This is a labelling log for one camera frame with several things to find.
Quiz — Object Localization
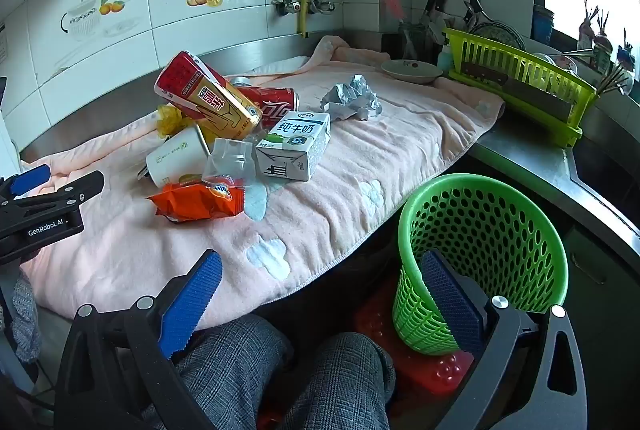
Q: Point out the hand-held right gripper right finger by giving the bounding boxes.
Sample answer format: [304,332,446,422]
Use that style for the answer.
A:
[420,250,588,430]

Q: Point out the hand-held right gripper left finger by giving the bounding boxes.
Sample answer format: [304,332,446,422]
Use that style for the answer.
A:
[52,250,223,430]

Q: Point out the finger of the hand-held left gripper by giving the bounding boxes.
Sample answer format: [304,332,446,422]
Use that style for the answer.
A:
[0,170,106,217]
[0,164,52,201]

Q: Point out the green plastic basket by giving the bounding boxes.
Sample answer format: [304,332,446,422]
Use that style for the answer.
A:
[391,172,570,356]

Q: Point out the orange snack packet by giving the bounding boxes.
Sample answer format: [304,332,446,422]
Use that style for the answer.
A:
[146,180,247,223]

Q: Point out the white paper cup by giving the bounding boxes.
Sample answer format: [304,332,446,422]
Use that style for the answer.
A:
[145,124,212,189]

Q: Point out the yellow plastic wrapper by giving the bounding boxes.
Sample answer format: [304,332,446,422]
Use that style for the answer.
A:
[156,104,187,139]

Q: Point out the clear plastic cup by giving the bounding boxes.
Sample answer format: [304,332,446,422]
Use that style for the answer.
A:
[201,138,257,185]

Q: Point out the red gold drink can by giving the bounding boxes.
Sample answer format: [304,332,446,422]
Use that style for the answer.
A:
[154,51,264,141]

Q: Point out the white milk carton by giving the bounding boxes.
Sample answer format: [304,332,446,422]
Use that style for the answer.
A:
[255,111,332,182]

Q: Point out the red cola can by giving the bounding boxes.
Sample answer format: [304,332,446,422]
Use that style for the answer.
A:
[245,86,300,131]

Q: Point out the foil ball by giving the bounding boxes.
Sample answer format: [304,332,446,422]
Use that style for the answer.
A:
[320,74,383,121]

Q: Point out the person's left forearm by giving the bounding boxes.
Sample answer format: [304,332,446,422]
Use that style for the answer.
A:
[7,272,42,363]

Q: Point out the red plastic stool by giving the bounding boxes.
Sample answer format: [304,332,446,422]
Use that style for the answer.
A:
[257,280,475,430]

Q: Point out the pink towel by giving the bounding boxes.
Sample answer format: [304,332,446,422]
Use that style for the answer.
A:
[20,34,507,331]

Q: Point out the steel sink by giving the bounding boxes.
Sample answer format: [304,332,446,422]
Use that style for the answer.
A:
[570,130,640,231]

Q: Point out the green dish rack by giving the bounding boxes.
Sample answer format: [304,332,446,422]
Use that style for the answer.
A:
[443,28,599,149]

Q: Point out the white ceramic dish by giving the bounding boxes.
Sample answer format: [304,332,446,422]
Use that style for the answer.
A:
[381,58,444,84]

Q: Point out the white printed bowl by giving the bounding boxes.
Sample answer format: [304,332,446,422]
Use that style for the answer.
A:
[547,54,580,75]

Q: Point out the bunch of chopsticks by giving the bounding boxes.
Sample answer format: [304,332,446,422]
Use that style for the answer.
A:
[597,60,636,95]

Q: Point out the blue jar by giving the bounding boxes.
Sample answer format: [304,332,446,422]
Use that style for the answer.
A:
[531,4,556,45]

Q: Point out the jar with sprouting plant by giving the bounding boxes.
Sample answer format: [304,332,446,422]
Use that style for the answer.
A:
[616,28,637,73]
[592,10,615,60]
[577,0,598,53]

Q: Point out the pink bottle brush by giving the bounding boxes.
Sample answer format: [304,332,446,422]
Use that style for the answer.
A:
[382,0,407,25]

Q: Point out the wooden handled cleaver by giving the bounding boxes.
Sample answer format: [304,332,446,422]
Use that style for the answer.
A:
[460,61,573,123]

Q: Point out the black handled frying pan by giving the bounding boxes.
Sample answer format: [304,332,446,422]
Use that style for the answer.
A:
[452,0,527,51]

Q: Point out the steel ladle handle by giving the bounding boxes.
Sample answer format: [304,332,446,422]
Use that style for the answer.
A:
[550,47,608,60]

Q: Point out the large black handled knife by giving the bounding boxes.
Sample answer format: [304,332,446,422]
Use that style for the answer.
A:
[420,0,449,28]

